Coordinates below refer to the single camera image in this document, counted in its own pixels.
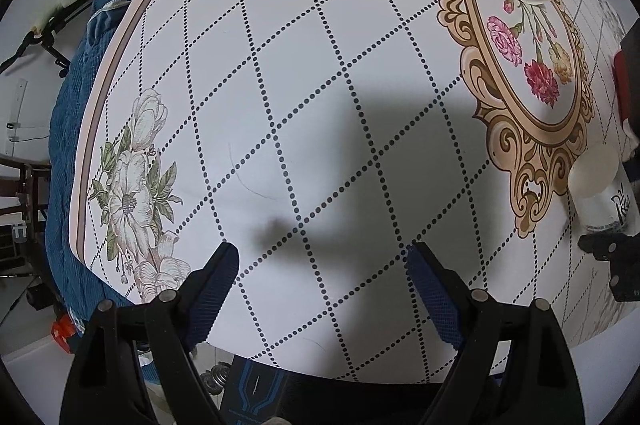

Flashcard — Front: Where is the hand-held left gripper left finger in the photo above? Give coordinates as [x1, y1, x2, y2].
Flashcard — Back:
[60, 242, 240, 425]

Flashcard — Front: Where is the floral printed tablecloth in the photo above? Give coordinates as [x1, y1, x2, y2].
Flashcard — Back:
[69, 0, 640, 387]

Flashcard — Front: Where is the white wall power strip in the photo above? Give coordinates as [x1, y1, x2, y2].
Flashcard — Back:
[6, 77, 27, 158]

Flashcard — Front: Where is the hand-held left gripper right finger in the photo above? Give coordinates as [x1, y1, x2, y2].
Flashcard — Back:
[407, 241, 587, 425]

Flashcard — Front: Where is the white towel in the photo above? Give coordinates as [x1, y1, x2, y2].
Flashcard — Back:
[31, 0, 108, 32]

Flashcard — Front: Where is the dark box blue pattern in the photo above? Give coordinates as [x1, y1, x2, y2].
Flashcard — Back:
[220, 354, 292, 425]

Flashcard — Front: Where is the metal dumbbell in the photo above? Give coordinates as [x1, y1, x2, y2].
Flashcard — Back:
[199, 364, 232, 395]

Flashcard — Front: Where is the blue quilted cloth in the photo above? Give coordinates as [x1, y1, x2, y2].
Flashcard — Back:
[44, 0, 157, 387]

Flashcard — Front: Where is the dark wooden furniture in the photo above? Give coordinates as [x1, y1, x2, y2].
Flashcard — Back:
[0, 155, 52, 278]

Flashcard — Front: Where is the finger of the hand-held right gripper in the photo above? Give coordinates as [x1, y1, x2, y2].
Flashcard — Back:
[577, 231, 640, 264]

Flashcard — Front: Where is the red plastic object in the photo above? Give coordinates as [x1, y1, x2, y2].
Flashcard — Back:
[51, 316, 77, 345]

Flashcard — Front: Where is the black metal stand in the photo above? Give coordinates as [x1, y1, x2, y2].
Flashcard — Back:
[0, 0, 122, 78]

